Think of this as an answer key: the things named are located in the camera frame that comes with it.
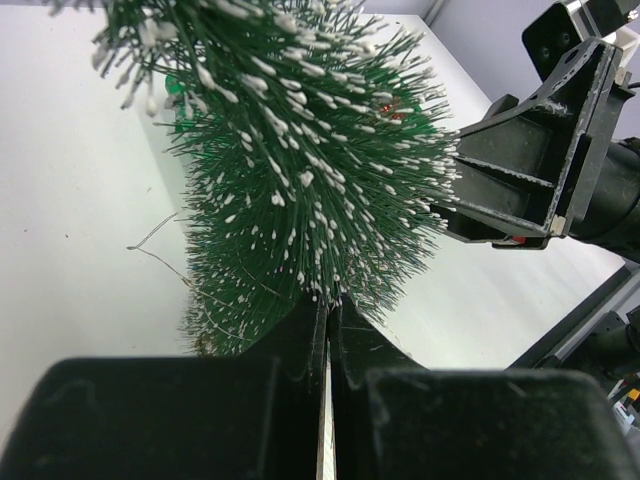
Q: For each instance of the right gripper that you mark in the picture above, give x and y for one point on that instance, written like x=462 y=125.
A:
x=548 y=166

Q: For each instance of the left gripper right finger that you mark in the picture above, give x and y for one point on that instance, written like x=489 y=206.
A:
x=395 y=419

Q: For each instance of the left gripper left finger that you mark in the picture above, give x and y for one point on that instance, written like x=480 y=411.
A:
x=256 y=415

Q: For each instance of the small green christmas tree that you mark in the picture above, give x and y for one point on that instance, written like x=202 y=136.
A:
x=295 y=188

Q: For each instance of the green plastic tray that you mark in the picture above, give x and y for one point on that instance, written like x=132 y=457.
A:
x=187 y=108

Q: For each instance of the large red glitter bauble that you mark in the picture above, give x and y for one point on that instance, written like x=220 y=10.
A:
x=395 y=111

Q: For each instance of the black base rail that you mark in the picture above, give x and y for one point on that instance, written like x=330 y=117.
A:
x=599 y=337

